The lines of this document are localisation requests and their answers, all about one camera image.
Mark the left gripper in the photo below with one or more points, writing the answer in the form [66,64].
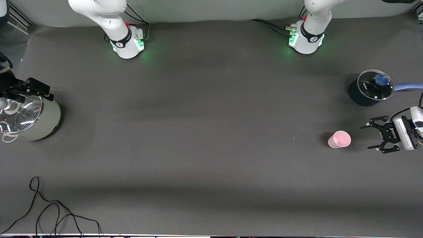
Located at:
[387,133]

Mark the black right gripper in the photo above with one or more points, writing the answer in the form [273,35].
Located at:
[9,84]

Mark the pink plastic cup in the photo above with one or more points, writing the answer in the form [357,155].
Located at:
[340,139]

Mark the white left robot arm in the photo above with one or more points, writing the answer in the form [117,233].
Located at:
[309,39]

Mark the grey-green cooking pot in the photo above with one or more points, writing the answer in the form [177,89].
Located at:
[49,119]

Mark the glass lid with grey knob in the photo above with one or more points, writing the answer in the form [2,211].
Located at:
[26,115]

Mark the dark blue saucepan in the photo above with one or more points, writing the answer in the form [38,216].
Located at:
[358,97]

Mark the glass lid with blue knob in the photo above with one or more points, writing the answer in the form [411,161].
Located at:
[371,89]

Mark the dark grey table cloth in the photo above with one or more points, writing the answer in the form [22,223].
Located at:
[211,99]

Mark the metal frame rail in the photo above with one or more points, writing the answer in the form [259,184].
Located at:
[23,23]

